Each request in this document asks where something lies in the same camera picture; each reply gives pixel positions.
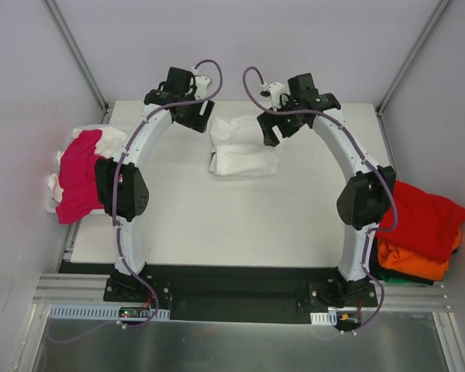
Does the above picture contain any white daisy print t-shirt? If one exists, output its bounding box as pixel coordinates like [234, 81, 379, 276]
[209, 115, 282, 177]

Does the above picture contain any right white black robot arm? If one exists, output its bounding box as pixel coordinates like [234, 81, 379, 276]
[257, 73, 396, 308]

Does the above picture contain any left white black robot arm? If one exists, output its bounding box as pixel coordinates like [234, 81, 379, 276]
[95, 67, 215, 301]

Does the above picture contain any pale pink white garment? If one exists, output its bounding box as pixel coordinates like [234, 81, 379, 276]
[47, 125, 127, 204]

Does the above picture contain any right aluminium corner profile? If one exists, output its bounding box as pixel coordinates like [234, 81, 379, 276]
[376, 0, 453, 118]

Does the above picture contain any aluminium corner profile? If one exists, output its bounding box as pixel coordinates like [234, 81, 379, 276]
[376, 0, 453, 118]
[41, 0, 110, 118]

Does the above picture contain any magenta t-shirt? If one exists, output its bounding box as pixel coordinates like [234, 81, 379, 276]
[56, 129, 103, 225]

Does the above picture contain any left aluminium corner profile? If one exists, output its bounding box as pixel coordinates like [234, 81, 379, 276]
[41, 0, 110, 118]

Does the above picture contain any white laundry basket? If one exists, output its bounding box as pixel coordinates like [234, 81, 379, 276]
[45, 125, 133, 215]

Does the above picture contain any orange folded t-shirt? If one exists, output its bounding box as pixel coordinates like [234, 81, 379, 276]
[375, 226, 462, 281]

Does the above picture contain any black folded garment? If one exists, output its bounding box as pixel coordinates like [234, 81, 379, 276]
[369, 239, 450, 282]

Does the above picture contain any red folded t-shirt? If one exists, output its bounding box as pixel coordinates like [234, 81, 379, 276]
[375, 181, 465, 263]

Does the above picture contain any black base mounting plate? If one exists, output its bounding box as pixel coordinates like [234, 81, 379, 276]
[103, 264, 378, 324]

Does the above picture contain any green folded t-shirt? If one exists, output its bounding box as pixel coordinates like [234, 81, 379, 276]
[380, 274, 435, 286]

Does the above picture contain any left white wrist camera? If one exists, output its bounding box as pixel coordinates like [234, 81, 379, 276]
[191, 68, 212, 100]

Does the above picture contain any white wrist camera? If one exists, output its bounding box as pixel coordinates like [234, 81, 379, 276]
[191, 68, 212, 100]
[260, 82, 288, 111]

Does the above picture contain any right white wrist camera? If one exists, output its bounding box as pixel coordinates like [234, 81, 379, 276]
[260, 82, 288, 111]

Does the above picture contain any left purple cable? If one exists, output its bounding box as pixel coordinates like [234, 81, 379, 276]
[46, 59, 224, 344]

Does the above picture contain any purple cable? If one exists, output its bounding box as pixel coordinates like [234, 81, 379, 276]
[46, 59, 224, 344]
[243, 66, 398, 340]

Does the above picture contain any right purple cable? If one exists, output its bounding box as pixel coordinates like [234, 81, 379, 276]
[243, 66, 398, 340]

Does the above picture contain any right grey cable duct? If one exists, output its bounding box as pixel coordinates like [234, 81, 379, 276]
[310, 311, 337, 326]

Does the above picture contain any grey cable duct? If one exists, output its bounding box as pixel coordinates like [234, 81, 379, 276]
[310, 311, 337, 326]
[50, 305, 171, 322]

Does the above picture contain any aluminium front rail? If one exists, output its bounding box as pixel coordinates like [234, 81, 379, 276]
[33, 274, 109, 305]

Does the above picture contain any left grey cable duct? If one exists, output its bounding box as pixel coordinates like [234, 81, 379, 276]
[50, 305, 171, 322]

